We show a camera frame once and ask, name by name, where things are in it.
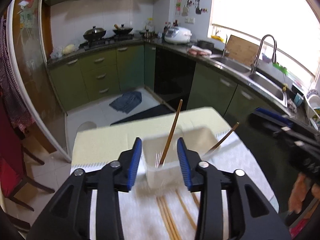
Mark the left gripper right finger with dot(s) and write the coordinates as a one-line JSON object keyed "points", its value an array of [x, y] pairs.
{"points": [[230, 199]]}

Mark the green lower cabinets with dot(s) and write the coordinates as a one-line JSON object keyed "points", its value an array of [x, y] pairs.
{"points": [[168, 71]]}

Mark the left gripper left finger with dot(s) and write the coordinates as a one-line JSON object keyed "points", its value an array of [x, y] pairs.
{"points": [[67, 214]]}

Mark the blue cloth on floor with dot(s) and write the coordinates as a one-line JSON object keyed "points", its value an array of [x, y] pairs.
{"points": [[127, 102]]}

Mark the white rice cooker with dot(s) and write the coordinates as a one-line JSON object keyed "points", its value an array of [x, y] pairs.
{"points": [[178, 35]]}

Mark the purple hanging apron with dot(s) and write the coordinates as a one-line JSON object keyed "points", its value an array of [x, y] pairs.
{"points": [[17, 110]]}

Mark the black wok left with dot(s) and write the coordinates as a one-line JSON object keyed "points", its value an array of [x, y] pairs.
{"points": [[94, 34]]}

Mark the wooden cutting board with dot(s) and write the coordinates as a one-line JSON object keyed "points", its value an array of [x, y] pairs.
{"points": [[241, 50]]}

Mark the bamboo chopstick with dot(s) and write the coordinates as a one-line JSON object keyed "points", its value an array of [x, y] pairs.
{"points": [[170, 136], [165, 217], [223, 139], [189, 217], [171, 220]]}

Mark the stainless steel sink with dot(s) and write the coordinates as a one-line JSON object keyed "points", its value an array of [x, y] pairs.
{"points": [[255, 78]]}

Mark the white plastic utensil holder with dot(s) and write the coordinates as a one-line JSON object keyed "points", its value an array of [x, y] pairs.
{"points": [[200, 140]]}

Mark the right hand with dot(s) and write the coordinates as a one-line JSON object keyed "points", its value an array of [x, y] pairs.
{"points": [[298, 194]]}

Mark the red dining chair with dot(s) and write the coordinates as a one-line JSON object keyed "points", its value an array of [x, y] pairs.
{"points": [[13, 171]]}

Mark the white patterned tablecloth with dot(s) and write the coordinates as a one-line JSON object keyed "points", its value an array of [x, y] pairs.
{"points": [[96, 146]]}

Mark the black wok right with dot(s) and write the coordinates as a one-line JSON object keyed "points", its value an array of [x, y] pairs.
{"points": [[121, 31]]}

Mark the black wok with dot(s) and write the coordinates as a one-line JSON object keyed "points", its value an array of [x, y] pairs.
{"points": [[121, 31], [94, 34]]}

